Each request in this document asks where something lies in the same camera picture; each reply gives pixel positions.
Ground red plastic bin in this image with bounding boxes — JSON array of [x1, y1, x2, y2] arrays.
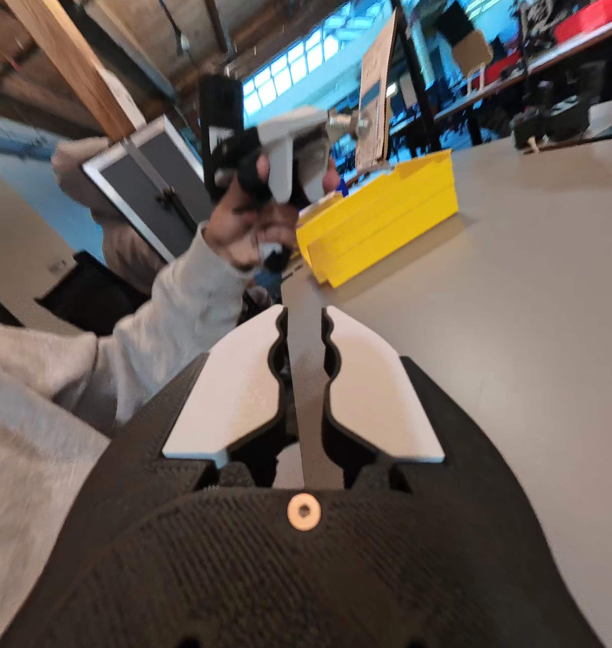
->
[[470, 51, 523, 84], [554, 0, 612, 45]]

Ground wooden post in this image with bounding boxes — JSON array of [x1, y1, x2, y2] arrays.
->
[[4, 0, 150, 143]]

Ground person's left hand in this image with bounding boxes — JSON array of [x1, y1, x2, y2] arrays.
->
[[205, 191, 300, 270]]

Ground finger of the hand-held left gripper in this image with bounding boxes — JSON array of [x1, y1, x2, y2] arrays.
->
[[258, 107, 335, 204]]

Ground grey desk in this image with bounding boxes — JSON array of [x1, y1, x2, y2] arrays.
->
[[280, 133, 612, 648]]

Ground tan board stand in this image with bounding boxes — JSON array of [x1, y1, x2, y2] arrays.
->
[[452, 29, 495, 97]]

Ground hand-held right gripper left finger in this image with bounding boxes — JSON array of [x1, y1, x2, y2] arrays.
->
[[161, 305, 300, 470]]

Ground person's grey sweatshirt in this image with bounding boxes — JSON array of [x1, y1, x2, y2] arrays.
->
[[0, 303, 119, 648]]

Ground black vertical pole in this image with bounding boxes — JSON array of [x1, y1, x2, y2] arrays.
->
[[389, 0, 446, 153]]

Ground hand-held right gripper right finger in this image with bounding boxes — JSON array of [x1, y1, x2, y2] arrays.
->
[[320, 306, 446, 465]]

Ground black screen panel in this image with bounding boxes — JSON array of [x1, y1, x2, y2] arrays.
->
[[435, 0, 476, 46]]

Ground yellow plastic bin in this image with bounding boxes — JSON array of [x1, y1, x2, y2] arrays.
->
[[295, 148, 460, 289]]

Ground silver framed dark board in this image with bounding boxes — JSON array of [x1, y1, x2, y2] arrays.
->
[[80, 114, 216, 263]]

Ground steel hex bolt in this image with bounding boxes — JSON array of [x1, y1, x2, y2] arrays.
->
[[327, 112, 373, 140]]

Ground brown document stand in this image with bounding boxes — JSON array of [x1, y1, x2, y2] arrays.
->
[[355, 7, 404, 175]]

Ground black fabric object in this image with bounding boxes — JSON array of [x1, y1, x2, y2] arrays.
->
[[35, 250, 152, 336]]

